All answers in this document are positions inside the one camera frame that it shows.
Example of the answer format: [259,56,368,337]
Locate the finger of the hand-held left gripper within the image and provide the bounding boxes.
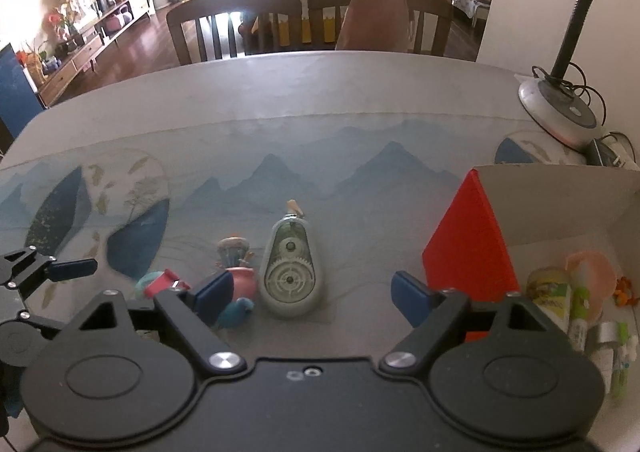
[0,246,98,300]

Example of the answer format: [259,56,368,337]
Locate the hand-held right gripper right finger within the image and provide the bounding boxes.
[380,271,568,375]

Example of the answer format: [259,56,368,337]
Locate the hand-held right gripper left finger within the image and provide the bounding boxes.
[65,271,247,375]

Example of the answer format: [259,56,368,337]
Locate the red and white cardboard box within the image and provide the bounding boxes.
[421,163,640,399]

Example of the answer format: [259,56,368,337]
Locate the grey correction tape dispenser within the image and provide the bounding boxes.
[259,201,327,318]

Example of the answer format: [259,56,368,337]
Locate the white and green tube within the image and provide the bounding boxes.
[570,267,594,354]

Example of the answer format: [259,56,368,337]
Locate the pink heart-shaped dish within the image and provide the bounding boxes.
[565,250,619,319]

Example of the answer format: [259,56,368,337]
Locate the green plastic bar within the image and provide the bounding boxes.
[614,322,631,399]

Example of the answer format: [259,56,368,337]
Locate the blue bird toy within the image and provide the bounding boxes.
[217,297,257,331]

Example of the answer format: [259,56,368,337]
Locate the pink pot figurine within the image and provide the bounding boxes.
[217,236,259,304]

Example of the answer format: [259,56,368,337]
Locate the red toy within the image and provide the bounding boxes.
[144,269,194,301]

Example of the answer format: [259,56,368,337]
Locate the printed landscape table mat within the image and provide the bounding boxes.
[0,111,592,330]

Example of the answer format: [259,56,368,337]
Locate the flat screen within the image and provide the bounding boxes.
[0,41,47,154]

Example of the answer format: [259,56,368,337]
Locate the small orange toy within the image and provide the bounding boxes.
[612,276,640,309]

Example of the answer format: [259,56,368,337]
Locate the wooden media cabinet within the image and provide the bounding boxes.
[36,0,154,106]

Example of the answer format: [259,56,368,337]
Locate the grey desk lamp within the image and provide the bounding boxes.
[517,0,632,153]

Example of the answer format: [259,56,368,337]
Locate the red flowers in vase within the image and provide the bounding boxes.
[46,6,77,42]

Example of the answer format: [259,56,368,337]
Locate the yellow edged cloth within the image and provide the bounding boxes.
[251,6,342,46]

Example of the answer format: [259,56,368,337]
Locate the pink cloth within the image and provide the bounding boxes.
[335,0,409,54]

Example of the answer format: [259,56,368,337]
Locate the dark wooden chair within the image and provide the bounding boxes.
[306,0,454,56]
[166,0,304,66]

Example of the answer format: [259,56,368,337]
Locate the black lamp cable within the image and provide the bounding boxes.
[530,64,609,129]

